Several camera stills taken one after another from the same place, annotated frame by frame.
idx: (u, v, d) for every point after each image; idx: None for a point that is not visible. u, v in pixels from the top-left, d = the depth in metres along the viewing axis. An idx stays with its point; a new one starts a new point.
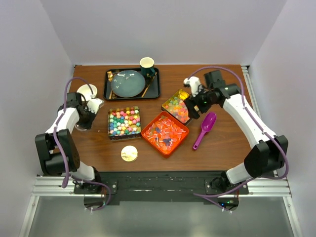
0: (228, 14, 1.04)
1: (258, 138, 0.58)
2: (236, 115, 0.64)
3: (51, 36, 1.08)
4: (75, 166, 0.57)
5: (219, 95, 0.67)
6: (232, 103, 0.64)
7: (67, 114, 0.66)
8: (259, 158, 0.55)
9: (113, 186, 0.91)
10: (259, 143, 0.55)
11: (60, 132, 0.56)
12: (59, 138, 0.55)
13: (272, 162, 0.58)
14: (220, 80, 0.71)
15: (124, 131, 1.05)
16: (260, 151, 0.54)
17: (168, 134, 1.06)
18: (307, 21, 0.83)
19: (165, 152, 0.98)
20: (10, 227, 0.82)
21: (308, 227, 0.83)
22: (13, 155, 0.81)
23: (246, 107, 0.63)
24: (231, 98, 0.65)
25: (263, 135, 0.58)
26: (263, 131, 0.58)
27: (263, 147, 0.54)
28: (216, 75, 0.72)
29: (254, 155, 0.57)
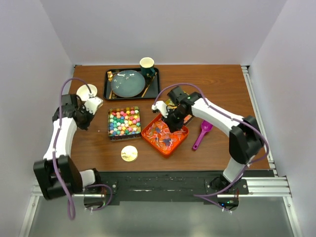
0: (228, 14, 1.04)
1: (230, 125, 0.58)
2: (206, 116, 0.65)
3: (51, 36, 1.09)
4: (78, 188, 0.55)
5: (185, 106, 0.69)
6: (198, 107, 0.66)
7: (65, 129, 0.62)
8: (240, 143, 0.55)
9: (114, 186, 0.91)
10: (233, 129, 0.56)
11: (60, 160, 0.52)
12: (59, 166, 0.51)
13: (253, 142, 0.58)
14: (182, 93, 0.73)
15: (124, 131, 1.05)
16: (237, 135, 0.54)
17: (168, 134, 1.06)
18: (306, 21, 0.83)
19: (165, 152, 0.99)
20: (10, 227, 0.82)
21: (307, 227, 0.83)
22: (13, 155, 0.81)
23: (210, 106, 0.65)
24: (196, 104, 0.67)
25: (233, 121, 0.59)
26: (231, 118, 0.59)
27: (237, 131, 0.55)
28: (177, 91, 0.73)
29: (233, 142, 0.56)
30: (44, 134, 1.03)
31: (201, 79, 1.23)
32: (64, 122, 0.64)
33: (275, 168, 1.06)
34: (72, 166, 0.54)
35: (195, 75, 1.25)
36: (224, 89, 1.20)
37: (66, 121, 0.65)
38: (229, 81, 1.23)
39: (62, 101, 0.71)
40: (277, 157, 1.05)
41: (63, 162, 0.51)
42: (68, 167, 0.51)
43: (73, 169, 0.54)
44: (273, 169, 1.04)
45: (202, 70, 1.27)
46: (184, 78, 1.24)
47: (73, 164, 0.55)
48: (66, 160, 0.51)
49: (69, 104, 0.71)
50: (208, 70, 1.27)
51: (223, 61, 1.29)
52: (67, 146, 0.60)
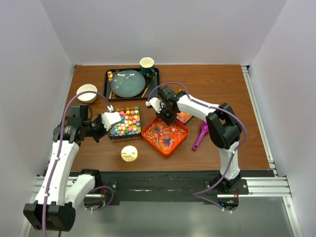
0: (228, 14, 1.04)
1: (207, 111, 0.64)
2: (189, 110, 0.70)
3: (51, 36, 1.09)
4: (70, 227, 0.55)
5: (173, 104, 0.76)
6: (181, 101, 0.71)
7: (62, 163, 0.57)
8: (216, 128, 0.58)
9: (114, 186, 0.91)
10: (210, 115, 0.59)
11: (51, 208, 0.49)
12: (49, 215, 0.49)
13: (230, 128, 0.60)
14: (171, 92, 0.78)
15: (124, 131, 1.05)
16: (212, 119, 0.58)
17: (168, 134, 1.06)
18: (306, 22, 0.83)
19: (165, 152, 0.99)
20: (11, 228, 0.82)
21: (307, 226, 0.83)
22: (13, 155, 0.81)
23: (192, 99, 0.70)
24: (180, 99, 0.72)
25: (211, 109, 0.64)
26: (208, 106, 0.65)
27: (213, 116, 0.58)
28: (166, 90, 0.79)
29: (211, 128, 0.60)
30: (44, 134, 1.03)
31: (201, 79, 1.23)
32: (65, 149, 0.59)
33: (275, 168, 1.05)
34: (65, 211, 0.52)
35: (195, 75, 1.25)
36: (224, 89, 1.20)
37: (67, 148, 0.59)
38: (229, 81, 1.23)
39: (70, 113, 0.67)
40: (277, 157, 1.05)
41: (53, 211, 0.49)
42: (58, 217, 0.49)
43: (65, 214, 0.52)
44: (273, 169, 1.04)
45: (202, 70, 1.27)
46: (184, 78, 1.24)
47: (66, 207, 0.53)
48: (57, 211, 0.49)
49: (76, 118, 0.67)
50: (208, 70, 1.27)
51: (223, 61, 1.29)
52: (62, 183, 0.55)
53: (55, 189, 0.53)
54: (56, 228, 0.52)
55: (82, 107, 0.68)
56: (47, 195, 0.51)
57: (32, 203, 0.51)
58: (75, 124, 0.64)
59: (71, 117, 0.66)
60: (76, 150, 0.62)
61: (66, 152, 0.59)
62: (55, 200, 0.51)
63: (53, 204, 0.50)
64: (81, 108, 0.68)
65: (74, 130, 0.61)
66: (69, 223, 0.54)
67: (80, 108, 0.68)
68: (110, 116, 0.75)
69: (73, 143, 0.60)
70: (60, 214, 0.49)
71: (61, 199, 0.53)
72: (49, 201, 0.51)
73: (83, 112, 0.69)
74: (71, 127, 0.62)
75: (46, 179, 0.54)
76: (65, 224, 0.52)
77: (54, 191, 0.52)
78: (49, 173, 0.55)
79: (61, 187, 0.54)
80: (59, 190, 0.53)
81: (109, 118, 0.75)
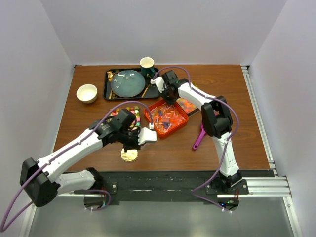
0: (227, 13, 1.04)
1: (203, 101, 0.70)
2: (188, 97, 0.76)
3: (51, 36, 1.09)
4: (40, 204, 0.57)
5: (174, 89, 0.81)
6: (182, 88, 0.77)
7: (79, 149, 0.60)
8: (208, 117, 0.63)
9: (113, 186, 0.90)
10: (205, 104, 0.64)
11: (40, 177, 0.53)
12: (35, 180, 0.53)
13: (221, 118, 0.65)
14: (175, 76, 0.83)
15: None
16: (206, 108, 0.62)
17: (169, 118, 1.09)
18: (306, 22, 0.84)
19: (161, 133, 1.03)
20: (10, 227, 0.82)
21: (307, 226, 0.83)
22: (13, 154, 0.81)
23: (192, 88, 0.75)
24: (181, 87, 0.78)
25: (207, 99, 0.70)
26: (206, 97, 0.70)
27: (207, 105, 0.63)
28: (170, 74, 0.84)
29: (204, 116, 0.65)
30: (44, 134, 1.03)
31: (201, 79, 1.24)
32: (91, 139, 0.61)
33: (275, 168, 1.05)
34: (48, 189, 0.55)
35: (195, 75, 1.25)
36: (224, 89, 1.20)
37: (93, 139, 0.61)
38: (229, 81, 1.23)
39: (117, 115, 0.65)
40: (277, 157, 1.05)
41: (40, 179, 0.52)
42: (39, 187, 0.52)
43: (46, 191, 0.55)
44: (273, 169, 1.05)
45: (202, 70, 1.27)
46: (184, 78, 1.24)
47: (52, 186, 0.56)
48: (41, 182, 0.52)
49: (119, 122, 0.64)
50: (209, 70, 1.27)
51: (223, 61, 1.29)
52: (67, 163, 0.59)
53: (57, 164, 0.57)
54: (30, 196, 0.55)
55: (130, 117, 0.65)
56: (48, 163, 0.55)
57: (34, 161, 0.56)
58: (113, 127, 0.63)
59: (117, 119, 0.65)
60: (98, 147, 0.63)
61: (89, 142, 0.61)
62: (49, 172, 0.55)
63: (45, 173, 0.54)
64: (128, 117, 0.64)
65: (107, 131, 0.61)
66: (42, 200, 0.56)
67: (128, 117, 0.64)
68: (148, 133, 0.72)
69: (99, 140, 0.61)
70: (43, 186, 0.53)
71: (54, 176, 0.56)
72: (45, 170, 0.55)
73: (128, 121, 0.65)
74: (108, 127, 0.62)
75: (59, 151, 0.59)
76: (37, 199, 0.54)
77: (55, 165, 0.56)
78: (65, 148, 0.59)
79: (63, 166, 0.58)
80: (59, 167, 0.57)
81: (146, 132, 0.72)
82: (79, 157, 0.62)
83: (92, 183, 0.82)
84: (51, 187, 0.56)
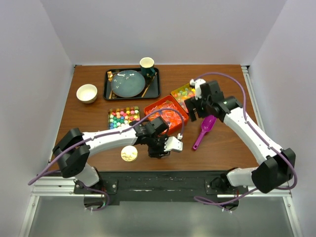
0: (228, 13, 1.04)
1: (265, 153, 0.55)
2: (239, 130, 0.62)
3: (51, 36, 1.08)
4: (64, 175, 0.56)
5: (218, 109, 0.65)
6: (234, 118, 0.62)
7: (119, 137, 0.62)
8: (269, 176, 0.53)
9: (113, 186, 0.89)
10: (268, 160, 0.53)
11: (82, 147, 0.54)
12: (76, 149, 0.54)
13: (281, 176, 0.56)
14: (218, 92, 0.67)
15: (128, 121, 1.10)
16: (269, 168, 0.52)
17: (169, 117, 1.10)
18: (307, 22, 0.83)
19: None
20: (11, 227, 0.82)
21: (308, 226, 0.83)
22: (13, 154, 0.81)
23: (248, 122, 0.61)
24: (231, 113, 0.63)
25: (270, 149, 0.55)
26: (269, 145, 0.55)
27: (272, 164, 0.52)
28: (213, 87, 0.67)
29: (263, 172, 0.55)
30: (44, 134, 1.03)
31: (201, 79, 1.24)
32: (129, 134, 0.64)
33: None
34: (80, 163, 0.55)
35: (195, 76, 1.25)
36: (224, 89, 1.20)
37: (131, 134, 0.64)
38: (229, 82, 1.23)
39: (153, 120, 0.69)
40: None
41: (80, 149, 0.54)
42: (77, 156, 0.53)
43: (77, 165, 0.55)
44: None
45: (202, 70, 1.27)
46: (184, 78, 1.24)
47: (86, 161, 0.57)
48: (82, 153, 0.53)
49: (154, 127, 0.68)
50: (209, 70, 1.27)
51: (223, 61, 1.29)
52: (104, 145, 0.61)
53: (98, 142, 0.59)
54: (60, 164, 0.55)
55: (163, 125, 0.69)
56: (92, 138, 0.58)
57: (80, 133, 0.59)
58: (149, 131, 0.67)
59: (152, 124, 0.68)
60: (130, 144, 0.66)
61: (127, 136, 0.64)
62: (91, 146, 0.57)
63: (87, 145, 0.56)
64: (161, 125, 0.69)
65: (143, 133, 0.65)
66: (68, 172, 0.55)
67: (161, 125, 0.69)
68: (176, 142, 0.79)
69: (135, 138, 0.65)
70: (80, 158, 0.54)
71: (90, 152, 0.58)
72: (87, 142, 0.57)
73: (161, 128, 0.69)
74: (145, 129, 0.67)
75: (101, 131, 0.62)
76: (66, 169, 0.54)
77: (96, 142, 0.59)
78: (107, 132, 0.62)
79: (101, 145, 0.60)
80: (99, 145, 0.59)
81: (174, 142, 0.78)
82: (113, 145, 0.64)
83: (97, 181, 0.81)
84: (84, 162, 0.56)
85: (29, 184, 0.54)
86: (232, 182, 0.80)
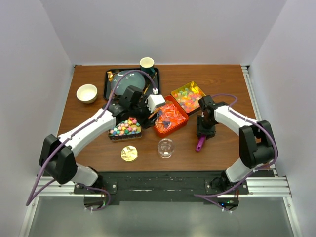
0: (227, 13, 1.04)
1: (241, 123, 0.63)
2: (224, 119, 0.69)
3: (51, 36, 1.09)
4: (61, 181, 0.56)
5: (210, 111, 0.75)
6: (219, 109, 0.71)
7: (96, 125, 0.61)
8: (247, 142, 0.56)
9: (113, 186, 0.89)
10: (244, 127, 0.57)
11: (64, 150, 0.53)
12: (59, 154, 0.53)
13: (263, 148, 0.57)
14: (212, 101, 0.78)
15: (124, 131, 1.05)
16: (244, 132, 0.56)
17: (169, 117, 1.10)
18: (306, 22, 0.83)
19: (160, 132, 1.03)
20: (10, 227, 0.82)
21: (308, 226, 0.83)
22: (13, 154, 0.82)
23: (230, 109, 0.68)
24: (217, 107, 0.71)
25: (247, 122, 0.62)
26: (245, 119, 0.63)
27: (247, 130, 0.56)
28: (207, 99, 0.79)
29: (242, 141, 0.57)
30: (44, 134, 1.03)
31: (201, 79, 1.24)
32: (106, 117, 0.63)
33: (275, 168, 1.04)
34: (70, 164, 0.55)
35: (195, 76, 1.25)
36: (224, 89, 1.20)
37: (108, 117, 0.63)
38: (229, 82, 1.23)
39: (124, 93, 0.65)
40: None
41: (63, 153, 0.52)
42: (63, 160, 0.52)
43: (68, 167, 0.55)
44: (273, 169, 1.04)
45: (202, 70, 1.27)
46: (184, 78, 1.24)
47: (74, 160, 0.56)
48: (66, 155, 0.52)
49: (128, 99, 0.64)
50: (209, 70, 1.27)
51: (223, 61, 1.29)
52: (86, 139, 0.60)
53: (77, 138, 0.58)
54: (52, 173, 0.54)
55: (136, 94, 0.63)
56: (69, 138, 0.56)
57: (55, 137, 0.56)
58: (124, 106, 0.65)
59: (125, 97, 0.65)
60: (112, 126, 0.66)
61: (104, 120, 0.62)
62: (72, 146, 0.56)
63: (68, 146, 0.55)
64: (134, 95, 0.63)
65: (119, 111, 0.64)
66: (64, 177, 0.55)
67: (134, 94, 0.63)
68: (156, 99, 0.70)
69: (113, 119, 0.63)
70: (66, 160, 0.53)
71: (76, 150, 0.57)
72: (67, 144, 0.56)
73: (136, 98, 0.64)
74: (120, 106, 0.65)
75: (77, 127, 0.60)
76: (60, 176, 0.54)
77: (76, 139, 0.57)
78: (83, 125, 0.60)
79: (83, 140, 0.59)
80: (80, 141, 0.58)
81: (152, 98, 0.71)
82: (95, 135, 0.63)
83: (97, 178, 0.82)
84: (73, 162, 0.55)
85: (27, 205, 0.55)
86: (230, 177, 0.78)
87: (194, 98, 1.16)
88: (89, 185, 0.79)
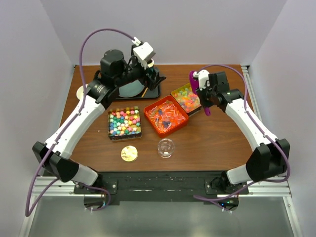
0: (228, 13, 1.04)
1: (259, 140, 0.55)
2: (238, 120, 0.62)
3: (51, 36, 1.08)
4: (65, 179, 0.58)
5: (221, 99, 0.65)
6: (234, 107, 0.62)
7: (80, 120, 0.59)
8: (261, 161, 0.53)
9: (113, 186, 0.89)
10: (260, 146, 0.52)
11: (54, 156, 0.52)
12: (50, 161, 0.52)
13: (274, 166, 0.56)
14: (225, 82, 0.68)
15: (124, 131, 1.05)
16: (262, 153, 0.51)
17: (169, 117, 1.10)
18: (307, 21, 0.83)
19: (160, 133, 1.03)
20: (10, 227, 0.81)
21: (308, 226, 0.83)
22: (13, 154, 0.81)
23: (247, 112, 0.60)
24: (233, 103, 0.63)
25: (265, 138, 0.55)
26: (264, 134, 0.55)
27: (265, 150, 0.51)
28: (220, 77, 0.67)
29: (255, 158, 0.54)
30: (44, 134, 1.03)
31: None
32: (89, 107, 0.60)
33: None
34: (66, 165, 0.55)
35: None
36: None
37: (91, 106, 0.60)
38: (229, 82, 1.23)
39: (101, 68, 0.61)
40: None
41: (54, 160, 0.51)
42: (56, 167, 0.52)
43: (65, 168, 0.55)
44: None
45: None
46: (184, 78, 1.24)
47: (68, 161, 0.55)
48: (56, 163, 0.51)
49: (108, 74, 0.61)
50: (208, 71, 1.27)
51: (223, 61, 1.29)
52: (73, 138, 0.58)
53: (64, 140, 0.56)
54: (54, 174, 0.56)
55: (113, 65, 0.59)
56: (55, 143, 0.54)
57: (42, 144, 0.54)
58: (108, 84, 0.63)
59: (104, 72, 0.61)
60: (99, 112, 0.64)
61: (88, 110, 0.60)
62: (60, 150, 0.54)
63: (57, 153, 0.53)
64: (111, 66, 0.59)
65: (104, 92, 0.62)
66: (66, 175, 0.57)
67: (110, 65, 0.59)
68: (139, 50, 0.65)
69: (98, 105, 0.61)
70: (60, 164, 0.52)
71: (67, 151, 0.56)
72: (55, 149, 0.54)
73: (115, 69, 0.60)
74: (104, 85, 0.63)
75: (60, 127, 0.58)
76: (62, 177, 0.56)
77: (62, 141, 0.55)
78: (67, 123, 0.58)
79: (70, 140, 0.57)
80: (67, 142, 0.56)
81: (138, 52, 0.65)
82: (83, 129, 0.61)
83: (97, 177, 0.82)
84: (68, 162, 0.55)
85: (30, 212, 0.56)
86: (232, 179, 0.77)
87: (194, 98, 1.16)
88: (90, 185, 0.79)
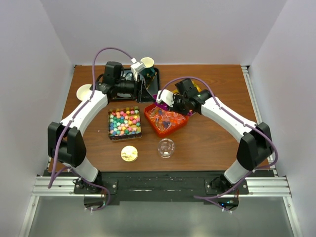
0: (228, 13, 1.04)
1: (242, 131, 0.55)
2: (215, 118, 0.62)
3: (51, 36, 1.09)
4: (76, 162, 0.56)
5: (194, 103, 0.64)
6: (208, 107, 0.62)
7: (93, 103, 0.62)
8: (251, 150, 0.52)
9: (113, 186, 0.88)
10: (244, 135, 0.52)
11: (71, 131, 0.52)
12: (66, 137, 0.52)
13: (262, 150, 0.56)
14: (193, 87, 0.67)
15: (124, 131, 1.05)
16: (248, 141, 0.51)
17: (169, 117, 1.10)
18: (306, 22, 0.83)
19: (160, 133, 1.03)
20: (11, 227, 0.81)
21: (308, 226, 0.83)
22: (13, 154, 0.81)
23: (222, 107, 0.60)
24: (206, 103, 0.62)
25: (246, 127, 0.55)
26: (244, 123, 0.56)
27: (249, 138, 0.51)
28: (186, 84, 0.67)
29: (243, 147, 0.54)
30: (44, 134, 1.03)
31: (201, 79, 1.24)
32: (98, 97, 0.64)
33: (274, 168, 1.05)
34: (80, 143, 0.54)
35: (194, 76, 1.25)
36: (224, 89, 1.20)
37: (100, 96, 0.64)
38: (229, 82, 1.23)
39: (105, 71, 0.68)
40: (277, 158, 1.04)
41: (72, 134, 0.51)
42: (74, 140, 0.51)
43: (79, 146, 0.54)
44: (273, 169, 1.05)
45: (203, 70, 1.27)
46: None
47: (82, 140, 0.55)
48: (74, 135, 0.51)
49: (111, 75, 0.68)
50: (208, 70, 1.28)
51: (223, 61, 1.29)
52: (86, 119, 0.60)
53: (79, 119, 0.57)
54: (65, 158, 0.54)
55: (116, 67, 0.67)
56: (72, 121, 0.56)
57: (58, 123, 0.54)
58: (110, 83, 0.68)
59: (107, 74, 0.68)
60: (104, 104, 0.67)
61: (98, 99, 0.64)
62: (77, 126, 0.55)
63: (74, 128, 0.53)
64: (115, 68, 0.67)
65: (108, 88, 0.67)
66: (78, 157, 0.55)
67: (114, 68, 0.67)
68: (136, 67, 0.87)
69: (104, 96, 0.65)
70: (76, 139, 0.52)
71: (81, 130, 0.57)
72: (71, 126, 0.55)
73: (117, 71, 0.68)
74: (107, 84, 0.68)
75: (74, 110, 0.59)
76: (75, 157, 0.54)
77: (77, 121, 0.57)
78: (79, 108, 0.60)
79: (84, 122, 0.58)
80: (82, 121, 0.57)
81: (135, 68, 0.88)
82: (93, 114, 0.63)
83: (97, 177, 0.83)
84: (82, 141, 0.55)
85: (50, 186, 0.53)
86: (231, 178, 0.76)
87: None
88: (91, 181, 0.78)
